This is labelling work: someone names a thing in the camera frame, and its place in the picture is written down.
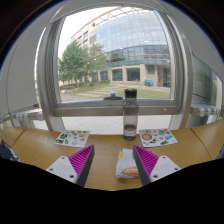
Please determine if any clear bottle with black cap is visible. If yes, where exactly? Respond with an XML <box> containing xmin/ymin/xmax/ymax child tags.
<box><xmin>122</xmin><ymin>88</ymin><xmax>139</xmax><ymax>141</ymax></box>

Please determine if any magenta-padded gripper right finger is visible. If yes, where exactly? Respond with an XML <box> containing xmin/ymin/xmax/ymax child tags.
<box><xmin>132</xmin><ymin>144</ymin><xmax>181</xmax><ymax>187</ymax></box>

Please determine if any grey window handle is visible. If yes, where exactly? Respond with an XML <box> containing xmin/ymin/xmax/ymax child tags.
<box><xmin>103</xmin><ymin>88</ymin><xmax>124</xmax><ymax>101</ymax></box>

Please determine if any glass office building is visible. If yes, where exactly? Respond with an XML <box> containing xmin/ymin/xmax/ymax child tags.
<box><xmin>68</xmin><ymin>8</ymin><xmax>172</xmax><ymax>88</ymax></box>

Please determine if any large white sticker sheet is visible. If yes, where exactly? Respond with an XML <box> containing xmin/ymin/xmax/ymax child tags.
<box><xmin>53</xmin><ymin>129</ymin><xmax>91</xmax><ymax>148</ymax></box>

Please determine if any small white sticker sheet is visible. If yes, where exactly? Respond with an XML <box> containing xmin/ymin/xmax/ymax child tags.
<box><xmin>138</xmin><ymin>128</ymin><xmax>178</xmax><ymax>148</ymax></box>

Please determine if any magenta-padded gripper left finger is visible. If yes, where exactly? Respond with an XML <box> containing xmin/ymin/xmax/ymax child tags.
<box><xmin>45</xmin><ymin>144</ymin><xmax>96</xmax><ymax>188</ymax></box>

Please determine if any green tree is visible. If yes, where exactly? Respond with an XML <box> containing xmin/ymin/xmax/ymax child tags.
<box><xmin>59</xmin><ymin>40</ymin><xmax>108</xmax><ymax>90</ymax></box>

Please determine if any white radiator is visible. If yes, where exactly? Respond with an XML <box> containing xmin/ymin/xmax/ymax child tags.
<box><xmin>11</xmin><ymin>111</ymin><xmax>44</xmax><ymax>128</ymax></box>
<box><xmin>189</xmin><ymin>105</ymin><xmax>221</xmax><ymax>118</ymax></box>

